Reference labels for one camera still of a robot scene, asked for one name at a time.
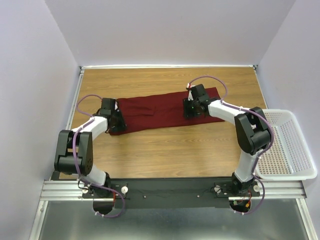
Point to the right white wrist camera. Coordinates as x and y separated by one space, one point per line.
189 89

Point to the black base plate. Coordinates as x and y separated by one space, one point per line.
172 193

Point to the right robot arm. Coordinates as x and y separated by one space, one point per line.
254 133

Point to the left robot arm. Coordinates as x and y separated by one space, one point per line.
74 151

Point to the dark red t shirt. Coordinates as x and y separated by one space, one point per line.
157 111

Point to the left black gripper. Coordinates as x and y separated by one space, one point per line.
122 125

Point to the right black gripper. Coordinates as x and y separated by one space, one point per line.
187 112

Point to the white plastic basket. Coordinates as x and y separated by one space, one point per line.
289 158

